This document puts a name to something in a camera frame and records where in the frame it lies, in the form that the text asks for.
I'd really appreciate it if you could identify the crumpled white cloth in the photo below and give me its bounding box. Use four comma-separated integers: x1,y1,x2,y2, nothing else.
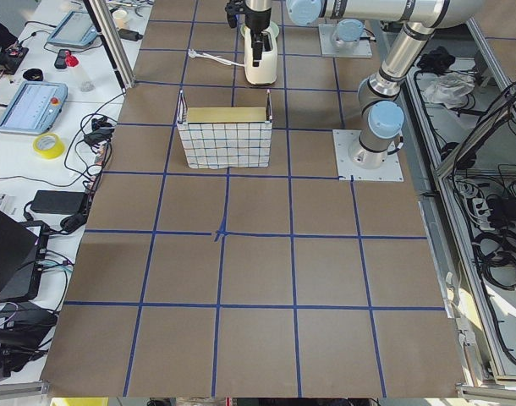
423,72,475,108

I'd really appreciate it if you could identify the aluminium frame post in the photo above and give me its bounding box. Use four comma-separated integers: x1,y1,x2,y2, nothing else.
84,0,135,91

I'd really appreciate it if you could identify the black laptop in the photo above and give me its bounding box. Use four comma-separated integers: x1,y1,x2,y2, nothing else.
0,211,48,303

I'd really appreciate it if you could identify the white toaster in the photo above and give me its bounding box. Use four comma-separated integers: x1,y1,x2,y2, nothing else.
244,28,277,85

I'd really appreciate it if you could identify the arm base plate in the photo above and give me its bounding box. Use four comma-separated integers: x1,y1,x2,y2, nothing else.
318,19,372,58
332,129,403,182

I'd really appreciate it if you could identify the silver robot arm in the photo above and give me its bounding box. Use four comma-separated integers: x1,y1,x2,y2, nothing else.
285,0,483,169
240,19,373,71

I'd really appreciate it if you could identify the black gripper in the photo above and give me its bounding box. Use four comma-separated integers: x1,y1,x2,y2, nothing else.
245,8,272,68

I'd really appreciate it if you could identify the blue teach pendant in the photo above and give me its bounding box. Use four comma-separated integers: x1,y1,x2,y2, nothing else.
47,11,98,48
0,81,68,135

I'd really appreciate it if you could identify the black tape roll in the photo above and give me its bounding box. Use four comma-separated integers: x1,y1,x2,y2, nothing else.
23,69,44,82

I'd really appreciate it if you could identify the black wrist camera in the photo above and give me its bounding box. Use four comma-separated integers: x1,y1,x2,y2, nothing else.
225,0,246,29

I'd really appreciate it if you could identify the checkered fabric basket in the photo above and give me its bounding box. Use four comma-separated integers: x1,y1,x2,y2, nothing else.
177,91,273,169

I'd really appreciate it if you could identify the green plate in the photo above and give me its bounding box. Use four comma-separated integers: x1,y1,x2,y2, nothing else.
239,21,280,38

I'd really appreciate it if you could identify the blue teach pendant far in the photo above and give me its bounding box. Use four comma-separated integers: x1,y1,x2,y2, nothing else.
47,11,98,48

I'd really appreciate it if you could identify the red cap squeeze bottle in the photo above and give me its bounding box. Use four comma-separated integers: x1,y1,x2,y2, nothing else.
64,51,95,92

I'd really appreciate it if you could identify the yellow tape roll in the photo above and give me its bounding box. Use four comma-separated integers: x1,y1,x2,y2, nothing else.
32,133,65,160

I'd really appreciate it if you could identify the black phone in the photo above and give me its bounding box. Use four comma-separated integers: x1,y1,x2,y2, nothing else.
54,48,71,70

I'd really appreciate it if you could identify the white toaster power cable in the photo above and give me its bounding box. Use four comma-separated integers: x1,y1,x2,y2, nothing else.
188,48,247,69

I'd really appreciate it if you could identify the paper cup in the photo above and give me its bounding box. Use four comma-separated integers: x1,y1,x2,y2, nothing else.
113,9,129,30

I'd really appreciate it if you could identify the black power adapter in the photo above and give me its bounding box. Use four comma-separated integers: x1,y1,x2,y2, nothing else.
30,190,87,215

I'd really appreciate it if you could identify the blue teach pendant near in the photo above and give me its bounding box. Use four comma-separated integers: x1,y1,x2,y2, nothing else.
0,81,68,135

